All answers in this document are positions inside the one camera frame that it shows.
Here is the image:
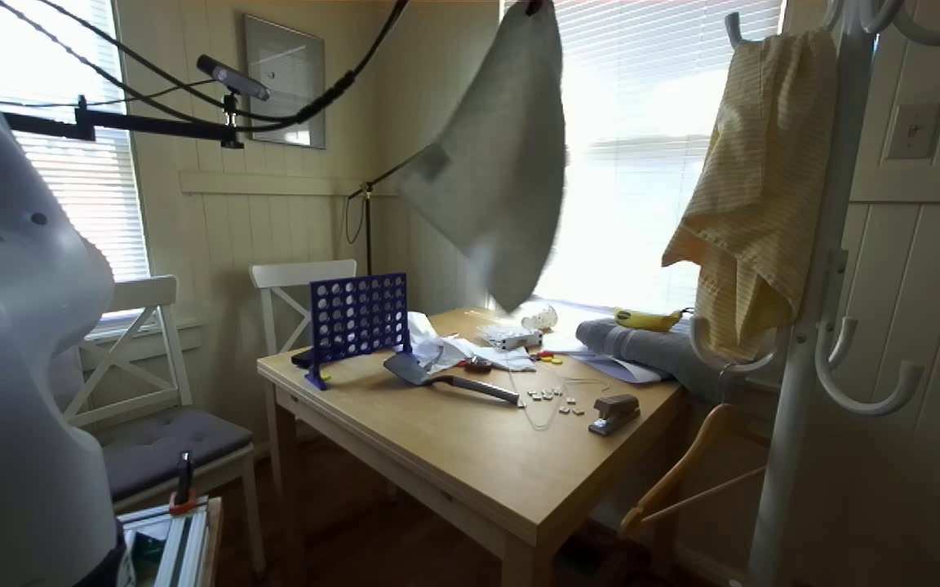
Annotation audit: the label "white towel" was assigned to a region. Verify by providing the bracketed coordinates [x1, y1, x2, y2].
[395, 0, 569, 315]

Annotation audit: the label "grey folded towel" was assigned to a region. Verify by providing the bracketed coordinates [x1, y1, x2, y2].
[576, 315, 738, 409]

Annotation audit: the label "patterned box of pieces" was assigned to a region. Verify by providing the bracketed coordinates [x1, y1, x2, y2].
[480, 323, 547, 351]

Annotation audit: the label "white crumpled paper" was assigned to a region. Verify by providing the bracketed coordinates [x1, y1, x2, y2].
[382, 310, 538, 388]

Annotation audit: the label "black spatula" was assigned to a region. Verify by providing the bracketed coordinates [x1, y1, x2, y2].
[424, 370, 524, 411]

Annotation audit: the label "blue connect four game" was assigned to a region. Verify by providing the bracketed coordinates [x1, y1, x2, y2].
[302, 271, 415, 391]

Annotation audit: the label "black tripod stand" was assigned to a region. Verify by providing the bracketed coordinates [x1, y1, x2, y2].
[343, 160, 410, 276]

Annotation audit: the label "wooden table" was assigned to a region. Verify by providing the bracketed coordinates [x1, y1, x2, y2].
[256, 307, 692, 587]

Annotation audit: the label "light blue notebook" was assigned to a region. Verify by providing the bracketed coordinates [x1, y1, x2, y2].
[581, 351, 663, 388]

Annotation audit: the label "white wooden chair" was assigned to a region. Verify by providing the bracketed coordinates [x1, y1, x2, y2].
[250, 259, 364, 354]

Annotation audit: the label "yellow banana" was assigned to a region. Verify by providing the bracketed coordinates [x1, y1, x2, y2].
[615, 307, 692, 335]

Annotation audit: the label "grey stapler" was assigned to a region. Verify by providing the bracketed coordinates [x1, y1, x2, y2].
[585, 391, 642, 441]

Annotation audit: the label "wide white window blinds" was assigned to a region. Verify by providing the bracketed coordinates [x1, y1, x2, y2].
[534, 0, 789, 320]

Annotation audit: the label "wooden clothes hanger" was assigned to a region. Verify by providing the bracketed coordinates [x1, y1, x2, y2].
[618, 400, 767, 542]

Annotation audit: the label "yellow cloth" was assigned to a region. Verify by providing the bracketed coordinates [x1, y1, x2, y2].
[660, 29, 844, 363]

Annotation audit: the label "white chair with grey cushion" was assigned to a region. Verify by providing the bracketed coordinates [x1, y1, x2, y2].
[59, 275, 267, 574]

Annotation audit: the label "screwdriver with red collar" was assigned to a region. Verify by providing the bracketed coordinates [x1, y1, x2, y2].
[171, 450, 202, 515]

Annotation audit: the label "white coat rack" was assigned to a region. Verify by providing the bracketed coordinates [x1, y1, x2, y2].
[692, 0, 940, 587]

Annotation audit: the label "open box with papers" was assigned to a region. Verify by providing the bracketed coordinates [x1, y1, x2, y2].
[116, 496, 225, 587]

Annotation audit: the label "narrow white window blinds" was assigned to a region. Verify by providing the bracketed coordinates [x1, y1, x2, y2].
[0, 0, 154, 287]

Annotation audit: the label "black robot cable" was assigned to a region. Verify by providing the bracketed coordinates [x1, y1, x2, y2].
[0, 0, 415, 140]

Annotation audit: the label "framed wall picture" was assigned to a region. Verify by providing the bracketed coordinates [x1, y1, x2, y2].
[234, 9, 332, 154]

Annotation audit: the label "black camera on stand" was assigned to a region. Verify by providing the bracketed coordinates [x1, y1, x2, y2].
[192, 52, 270, 104]

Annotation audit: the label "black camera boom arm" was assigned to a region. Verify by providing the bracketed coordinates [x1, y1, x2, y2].
[0, 94, 250, 149]

